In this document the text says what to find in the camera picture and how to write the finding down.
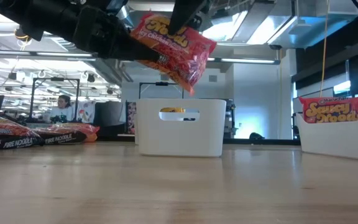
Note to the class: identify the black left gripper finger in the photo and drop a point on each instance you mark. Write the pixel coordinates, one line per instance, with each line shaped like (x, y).
(138, 53)

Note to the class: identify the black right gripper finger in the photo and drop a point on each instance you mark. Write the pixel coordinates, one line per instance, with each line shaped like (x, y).
(186, 14)

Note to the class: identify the yellow Maruchan ramen pack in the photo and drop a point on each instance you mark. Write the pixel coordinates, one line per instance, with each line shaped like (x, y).
(172, 109)

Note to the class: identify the white plastic bin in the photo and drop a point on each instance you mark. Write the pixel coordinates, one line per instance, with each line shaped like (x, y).
(210, 133)
(337, 140)

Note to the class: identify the black Fire Noodle pack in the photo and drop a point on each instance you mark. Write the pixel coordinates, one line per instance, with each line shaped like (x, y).
(57, 139)
(5, 133)

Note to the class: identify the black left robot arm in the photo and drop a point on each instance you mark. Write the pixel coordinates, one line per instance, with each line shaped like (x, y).
(42, 15)

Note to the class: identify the long ceiling light strip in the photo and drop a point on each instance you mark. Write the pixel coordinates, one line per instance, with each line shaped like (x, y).
(64, 54)
(247, 60)

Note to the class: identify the colourful patterned poster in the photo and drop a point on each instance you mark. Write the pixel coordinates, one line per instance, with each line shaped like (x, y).
(84, 112)

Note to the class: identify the person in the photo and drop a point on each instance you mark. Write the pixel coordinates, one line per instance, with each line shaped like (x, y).
(63, 113)

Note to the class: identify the grey cabinet machine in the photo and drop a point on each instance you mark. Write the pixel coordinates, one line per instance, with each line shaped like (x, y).
(231, 124)

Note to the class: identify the black metal rig frame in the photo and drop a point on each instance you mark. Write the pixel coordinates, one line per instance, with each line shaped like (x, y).
(162, 83)
(57, 79)

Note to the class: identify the black aluminium table frame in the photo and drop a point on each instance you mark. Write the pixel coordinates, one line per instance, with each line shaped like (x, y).
(259, 142)

